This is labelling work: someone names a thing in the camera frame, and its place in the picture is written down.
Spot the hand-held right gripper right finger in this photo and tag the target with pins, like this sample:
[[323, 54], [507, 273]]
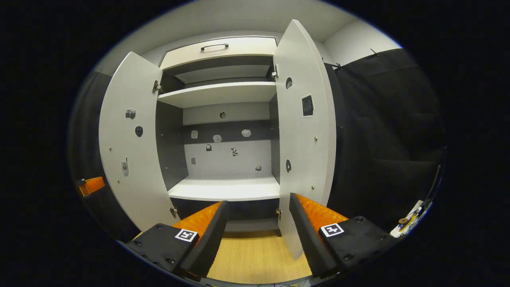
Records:
[[310, 235]]

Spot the grey cabinet drawer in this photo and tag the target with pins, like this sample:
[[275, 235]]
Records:
[[239, 50]]

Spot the black backdrop cloth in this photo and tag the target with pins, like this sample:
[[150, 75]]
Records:
[[378, 139]]

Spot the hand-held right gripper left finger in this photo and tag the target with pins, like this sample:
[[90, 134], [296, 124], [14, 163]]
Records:
[[207, 239]]

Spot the grey cabinet door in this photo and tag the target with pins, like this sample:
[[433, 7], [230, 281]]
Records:
[[131, 159], [303, 139]]

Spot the white tray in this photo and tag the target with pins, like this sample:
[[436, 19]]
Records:
[[410, 223]]

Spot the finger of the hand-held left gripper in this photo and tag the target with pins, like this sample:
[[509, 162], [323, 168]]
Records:
[[93, 185]]

